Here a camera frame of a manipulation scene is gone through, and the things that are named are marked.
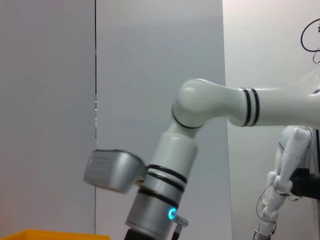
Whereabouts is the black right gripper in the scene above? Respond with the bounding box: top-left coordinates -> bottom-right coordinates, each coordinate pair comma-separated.
123,225 -> 174,240

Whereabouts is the yellow plastic bin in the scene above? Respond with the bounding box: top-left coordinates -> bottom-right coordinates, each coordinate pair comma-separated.
0,228 -> 111,240

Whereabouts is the white humanoid robot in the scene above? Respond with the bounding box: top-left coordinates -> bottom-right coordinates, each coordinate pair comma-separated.
253,124 -> 315,240

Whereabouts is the black box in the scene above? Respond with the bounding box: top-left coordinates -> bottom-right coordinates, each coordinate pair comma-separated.
289,167 -> 320,200

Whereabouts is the right gripper cable silver plug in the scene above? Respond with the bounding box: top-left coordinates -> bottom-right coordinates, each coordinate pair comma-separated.
171,215 -> 189,240

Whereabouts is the dark blue wall cable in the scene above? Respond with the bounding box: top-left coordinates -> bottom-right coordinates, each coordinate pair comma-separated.
300,18 -> 320,65

